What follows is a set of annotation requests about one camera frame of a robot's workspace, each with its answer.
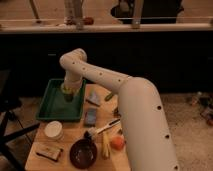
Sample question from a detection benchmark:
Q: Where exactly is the blue sponge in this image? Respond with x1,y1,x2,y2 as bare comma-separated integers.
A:
84,108,97,126

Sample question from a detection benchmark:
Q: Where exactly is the orange fruit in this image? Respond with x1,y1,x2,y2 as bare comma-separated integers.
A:
110,136,125,151

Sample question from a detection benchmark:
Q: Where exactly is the dark brown bowl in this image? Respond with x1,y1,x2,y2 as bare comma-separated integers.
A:
69,139,97,169

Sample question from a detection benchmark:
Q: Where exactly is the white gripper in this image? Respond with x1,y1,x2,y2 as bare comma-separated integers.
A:
62,75,82,94

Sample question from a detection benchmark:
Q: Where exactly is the green plastic tray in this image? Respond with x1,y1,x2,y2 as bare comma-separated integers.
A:
36,79,86,122

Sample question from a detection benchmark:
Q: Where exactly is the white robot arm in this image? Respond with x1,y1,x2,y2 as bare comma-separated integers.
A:
59,48,180,171

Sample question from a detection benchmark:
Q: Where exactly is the yellow corn cob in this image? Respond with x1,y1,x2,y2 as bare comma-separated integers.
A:
102,132,110,159

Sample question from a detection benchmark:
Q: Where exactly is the white round container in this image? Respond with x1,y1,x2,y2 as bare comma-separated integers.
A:
44,121,63,140

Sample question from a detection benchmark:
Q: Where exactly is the brown pine cone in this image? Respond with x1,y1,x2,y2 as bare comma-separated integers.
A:
113,107,120,117

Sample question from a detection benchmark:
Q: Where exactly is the green cucumber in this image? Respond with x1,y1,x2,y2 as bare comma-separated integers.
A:
104,92,115,102

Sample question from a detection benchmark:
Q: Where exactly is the red object on counter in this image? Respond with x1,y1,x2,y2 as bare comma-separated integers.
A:
83,17,94,25

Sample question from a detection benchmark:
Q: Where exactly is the grey blue wedge object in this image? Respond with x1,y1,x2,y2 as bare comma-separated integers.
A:
86,91,100,106

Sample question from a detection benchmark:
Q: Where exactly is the black chair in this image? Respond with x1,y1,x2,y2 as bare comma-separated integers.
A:
0,69,41,171

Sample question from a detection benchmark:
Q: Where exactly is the yellow-green cup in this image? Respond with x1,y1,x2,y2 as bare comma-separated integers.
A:
61,84,77,102

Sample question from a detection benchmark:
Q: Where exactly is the wooden block with label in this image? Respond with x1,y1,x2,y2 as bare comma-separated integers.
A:
35,144,62,162

